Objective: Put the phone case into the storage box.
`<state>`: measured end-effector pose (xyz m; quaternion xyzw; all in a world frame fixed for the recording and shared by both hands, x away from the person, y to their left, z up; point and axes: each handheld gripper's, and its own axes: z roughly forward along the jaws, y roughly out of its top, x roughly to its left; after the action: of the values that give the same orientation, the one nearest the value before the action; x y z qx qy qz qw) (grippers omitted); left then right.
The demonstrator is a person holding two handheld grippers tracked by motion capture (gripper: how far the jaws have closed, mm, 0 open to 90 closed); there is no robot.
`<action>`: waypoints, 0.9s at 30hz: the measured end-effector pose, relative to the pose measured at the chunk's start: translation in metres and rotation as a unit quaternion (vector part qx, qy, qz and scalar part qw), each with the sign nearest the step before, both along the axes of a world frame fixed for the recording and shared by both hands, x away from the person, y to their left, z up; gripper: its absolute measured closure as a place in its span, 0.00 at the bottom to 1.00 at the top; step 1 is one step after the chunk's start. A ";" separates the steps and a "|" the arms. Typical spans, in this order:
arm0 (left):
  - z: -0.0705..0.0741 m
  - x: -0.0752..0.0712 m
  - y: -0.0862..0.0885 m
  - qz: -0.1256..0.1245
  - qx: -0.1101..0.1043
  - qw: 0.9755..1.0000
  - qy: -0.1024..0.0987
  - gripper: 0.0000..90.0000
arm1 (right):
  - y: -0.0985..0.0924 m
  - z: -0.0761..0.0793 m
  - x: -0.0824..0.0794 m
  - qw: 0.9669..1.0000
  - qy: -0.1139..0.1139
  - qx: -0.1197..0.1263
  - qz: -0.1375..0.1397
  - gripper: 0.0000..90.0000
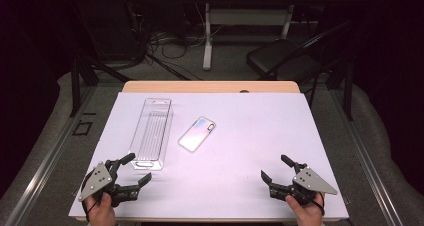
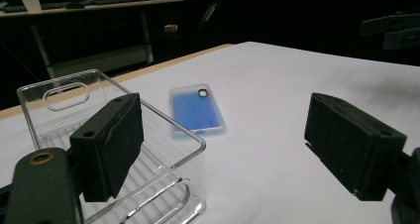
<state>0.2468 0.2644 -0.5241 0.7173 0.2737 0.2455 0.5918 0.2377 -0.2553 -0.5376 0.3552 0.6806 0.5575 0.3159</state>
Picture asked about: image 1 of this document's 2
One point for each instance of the person's right hand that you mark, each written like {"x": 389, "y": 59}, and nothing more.
{"x": 310, "y": 216}

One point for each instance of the grey metal floor rail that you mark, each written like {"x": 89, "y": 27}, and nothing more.
{"x": 370, "y": 172}
{"x": 35, "y": 182}

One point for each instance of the iridescent clear phone case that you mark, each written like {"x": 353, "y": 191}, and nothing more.
{"x": 196, "y": 134}

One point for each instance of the black metal stand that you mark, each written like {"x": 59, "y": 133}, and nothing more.
{"x": 348, "y": 92}
{"x": 75, "y": 86}

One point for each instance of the clear plastic organizer bin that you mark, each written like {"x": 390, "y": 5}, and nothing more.
{"x": 151, "y": 132}

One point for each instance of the white table sheet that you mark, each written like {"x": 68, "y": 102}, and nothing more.
{"x": 233, "y": 152}

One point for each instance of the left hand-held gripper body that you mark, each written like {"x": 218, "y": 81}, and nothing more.
{"x": 100, "y": 181}

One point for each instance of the black folding chair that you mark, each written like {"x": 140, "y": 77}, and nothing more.
{"x": 283, "y": 57}

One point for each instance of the white desk with metal legs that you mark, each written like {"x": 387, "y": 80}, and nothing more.
{"x": 246, "y": 16}

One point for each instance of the person's left hand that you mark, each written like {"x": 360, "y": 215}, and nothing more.
{"x": 101, "y": 212}

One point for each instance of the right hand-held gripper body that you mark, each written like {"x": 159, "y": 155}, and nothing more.
{"x": 310, "y": 182}

